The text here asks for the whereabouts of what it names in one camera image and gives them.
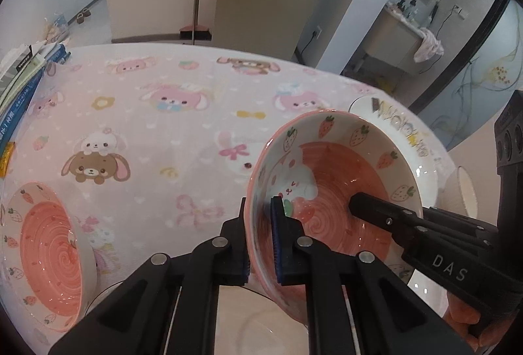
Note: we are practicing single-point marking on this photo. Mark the white cartoon plate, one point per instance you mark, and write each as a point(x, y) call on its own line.
point(249, 323)
point(405, 131)

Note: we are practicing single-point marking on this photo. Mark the stack of books and boxes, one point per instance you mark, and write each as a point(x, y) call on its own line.
point(22, 69)

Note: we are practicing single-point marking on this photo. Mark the pink cartoon tablecloth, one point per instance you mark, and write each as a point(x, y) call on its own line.
point(149, 146)

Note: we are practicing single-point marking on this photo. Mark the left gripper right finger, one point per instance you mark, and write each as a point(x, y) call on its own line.
point(355, 304)

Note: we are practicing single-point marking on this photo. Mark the broom with wooden handle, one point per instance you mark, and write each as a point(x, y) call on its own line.
point(195, 32)

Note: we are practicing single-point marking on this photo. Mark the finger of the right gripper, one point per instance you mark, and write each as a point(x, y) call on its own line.
point(383, 214)

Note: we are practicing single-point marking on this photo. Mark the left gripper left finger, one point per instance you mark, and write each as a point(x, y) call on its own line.
point(168, 305)

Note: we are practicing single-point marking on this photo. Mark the right hand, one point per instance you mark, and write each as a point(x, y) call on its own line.
point(460, 316)

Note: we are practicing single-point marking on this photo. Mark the white bowl dark rim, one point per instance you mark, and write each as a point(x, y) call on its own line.
point(458, 195)

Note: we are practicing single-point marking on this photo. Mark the bathroom vanity cabinet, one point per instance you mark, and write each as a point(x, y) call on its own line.
point(393, 41)

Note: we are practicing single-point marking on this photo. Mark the pink strawberry bowl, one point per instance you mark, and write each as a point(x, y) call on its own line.
point(49, 263)
point(315, 163)

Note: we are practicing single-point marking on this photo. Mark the white towel on vanity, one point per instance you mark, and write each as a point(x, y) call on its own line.
point(429, 47)

